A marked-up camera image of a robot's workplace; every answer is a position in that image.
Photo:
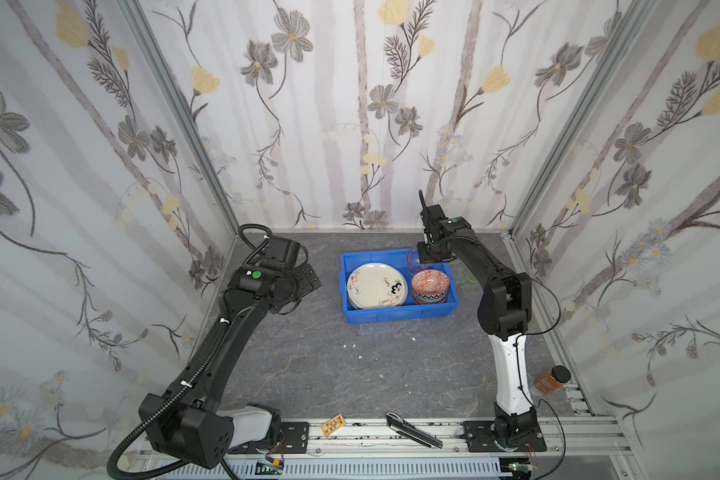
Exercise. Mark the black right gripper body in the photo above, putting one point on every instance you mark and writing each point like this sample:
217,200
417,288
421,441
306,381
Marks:
431,249

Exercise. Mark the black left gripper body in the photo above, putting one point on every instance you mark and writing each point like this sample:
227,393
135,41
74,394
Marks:
303,279

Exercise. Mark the orange blue patterned bowl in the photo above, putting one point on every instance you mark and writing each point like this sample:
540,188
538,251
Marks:
430,286

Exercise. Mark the cream plate underneath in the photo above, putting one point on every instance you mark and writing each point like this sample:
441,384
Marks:
375,286

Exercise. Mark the pink transparent cup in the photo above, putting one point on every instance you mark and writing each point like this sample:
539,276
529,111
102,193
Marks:
414,265

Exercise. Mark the green transparent cup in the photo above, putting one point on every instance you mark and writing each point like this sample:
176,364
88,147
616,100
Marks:
470,277

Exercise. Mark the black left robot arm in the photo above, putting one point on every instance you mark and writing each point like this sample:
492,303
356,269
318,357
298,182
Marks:
184,422

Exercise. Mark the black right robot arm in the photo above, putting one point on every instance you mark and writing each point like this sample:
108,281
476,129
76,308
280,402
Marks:
504,314

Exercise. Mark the blue plastic bin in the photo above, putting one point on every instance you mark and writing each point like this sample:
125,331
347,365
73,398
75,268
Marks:
408,309

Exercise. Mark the small wooden block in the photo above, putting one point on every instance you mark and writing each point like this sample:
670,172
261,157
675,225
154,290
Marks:
333,425

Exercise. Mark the black folding tool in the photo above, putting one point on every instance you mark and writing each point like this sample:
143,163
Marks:
405,429

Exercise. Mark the brown bottle black cap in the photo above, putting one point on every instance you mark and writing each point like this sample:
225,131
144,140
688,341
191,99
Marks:
553,380

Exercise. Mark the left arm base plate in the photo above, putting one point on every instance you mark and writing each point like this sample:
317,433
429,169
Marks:
294,437

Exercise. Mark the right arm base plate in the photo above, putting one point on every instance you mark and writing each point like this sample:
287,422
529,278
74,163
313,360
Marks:
483,436

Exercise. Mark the white perforated cable tray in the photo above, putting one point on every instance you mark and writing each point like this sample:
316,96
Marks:
375,468

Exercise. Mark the aluminium rail frame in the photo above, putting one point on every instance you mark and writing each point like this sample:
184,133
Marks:
577,448

